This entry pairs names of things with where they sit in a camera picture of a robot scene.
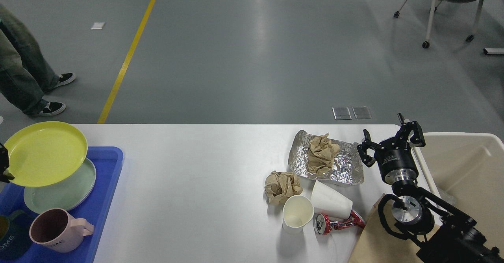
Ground tipped white paper cup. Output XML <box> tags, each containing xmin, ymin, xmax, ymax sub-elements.
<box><xmin>310</xmin><ymin>181</ymin><xmax>353</xmax><ymax>219</ymax></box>

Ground right metal floor plate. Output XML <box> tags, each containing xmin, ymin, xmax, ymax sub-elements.
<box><xmin>352</xmin><ymin>106</ymin><xmax>372</xmax><ymax>119</ymax></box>

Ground dark teal mug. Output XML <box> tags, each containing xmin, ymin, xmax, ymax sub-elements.
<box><xmin>0</xmin><ymin>210</ymin><xmax>32</xmax><ymax>261</ymax></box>

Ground crumpled brown paper ball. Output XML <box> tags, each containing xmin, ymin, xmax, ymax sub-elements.
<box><xmin>264</xmin><ymin>171</ymin><xmax>304</xmax><ymax>206</ymax></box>

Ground beige plastic bin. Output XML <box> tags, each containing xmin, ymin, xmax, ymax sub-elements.
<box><xmin>415</xmin><ymin>132</ymin><xmax>504</xmax><ymax>251</ymax></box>

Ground white bar on floor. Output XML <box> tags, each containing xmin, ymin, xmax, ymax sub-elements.
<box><xmin>483</xmin><ymin>48</ymin><xmax>504</xmax><ymax>56</ymax></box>

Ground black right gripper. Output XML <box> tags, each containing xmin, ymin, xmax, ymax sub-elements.
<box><xmin>358</xmin><ymin>113</ymin><xmax>426</xmax><ymax>185</ymax></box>

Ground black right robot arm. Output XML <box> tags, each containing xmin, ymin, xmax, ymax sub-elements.
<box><xmin>357</xmin><ymin>113</ymin><xmax>503</xmax><ymax>263</ymax></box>

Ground pale green plate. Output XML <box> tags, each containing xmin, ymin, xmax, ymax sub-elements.
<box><xmin>23</xmin><ymin>158</ymin><xmax>97</xmax><ymax>213</ymax></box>

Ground black and white shoe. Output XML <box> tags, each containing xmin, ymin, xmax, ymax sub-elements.
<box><xmin>35</xmin><ymin>102</ymin><xmax>67</xmax><ymax>117</ymax></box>
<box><xmin>54</xmin><ymin>73</ymin><xmax>77</xmax><ymax>89</ymax></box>

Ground blue plastic tray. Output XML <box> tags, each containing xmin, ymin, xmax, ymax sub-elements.
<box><xmin>13</xmin><ymin>146</ymin><xmax>124</xmax><ymax>263</ymax></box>

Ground white floor marker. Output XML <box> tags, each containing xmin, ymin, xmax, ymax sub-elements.
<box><xmin>90</xmin><ymin>22</ymin><xmax>106</xmax><ymax>30</ymax></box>

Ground metal floor plate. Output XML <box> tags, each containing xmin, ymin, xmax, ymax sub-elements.
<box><xmin>332</xmin><ymin>107</ymin><xmax>352</xmax><ymax>120</ymax></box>
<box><xmin>352</xmin><ymin>106</ymin><xmax>372</xmax><ymax>119</ymax></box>

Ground person's legs in jeans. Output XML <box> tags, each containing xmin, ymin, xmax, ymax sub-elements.
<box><xmin>0</xmin><ymin>6</ymin><xmax>60</xmax><ymax>115</ymax></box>

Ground crumpled brown paper on foil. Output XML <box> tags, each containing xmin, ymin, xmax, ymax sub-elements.
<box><xmin>307</xmin><ymin>133</ymin><xmax>341</xmax><ymax>175</ymax></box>

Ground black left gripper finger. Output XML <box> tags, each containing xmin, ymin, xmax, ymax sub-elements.
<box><xmin>0</xmin><ymin>143</ymin><xmax>10</xmax><ymax>183</ymax></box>

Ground crushed red soda can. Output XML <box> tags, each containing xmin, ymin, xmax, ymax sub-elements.
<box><xmin>313</xmin><ymin>209</ymin><xmax>366</xmax><ymax>235</ymax></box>

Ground brown paper bag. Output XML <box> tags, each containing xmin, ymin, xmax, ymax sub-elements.
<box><xmin>349</xmin><ymin>194</ymin><xmax>422</xmax><ymax>263</ymax></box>

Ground pink mug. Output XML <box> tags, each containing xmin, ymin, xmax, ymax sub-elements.
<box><xmin>29</xmin><ymin>208</ymin><xmax>95</xmax><ymax>253</ymax></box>

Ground yellow plastic plate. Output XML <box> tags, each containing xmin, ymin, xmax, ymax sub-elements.
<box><xmin>5</xmin><ymin>121</ymin><xmax>88</xmax><ymax>187</ymax></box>

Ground crumpled aluminium foil sheet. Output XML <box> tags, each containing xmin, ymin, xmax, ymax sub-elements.
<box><xmin>288</xmin><ymin>130</ymin><xmax>364</xmax><ymax>186</ymax></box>

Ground white paper cup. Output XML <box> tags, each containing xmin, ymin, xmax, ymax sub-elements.
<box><xmin>282</xmin><ymin>195</ymin><xmax>314</xmax><ymax>235</ymax></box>
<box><xmin>310</xmin><ymin>181</ymin><xmax>353</xmax><ymax>219</ymax></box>

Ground left metal floor plate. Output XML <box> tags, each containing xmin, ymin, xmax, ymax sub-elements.
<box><xmin>332</xmin><ymin>107</ymin><xmax>352</xmax><ymax>120</ymax></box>

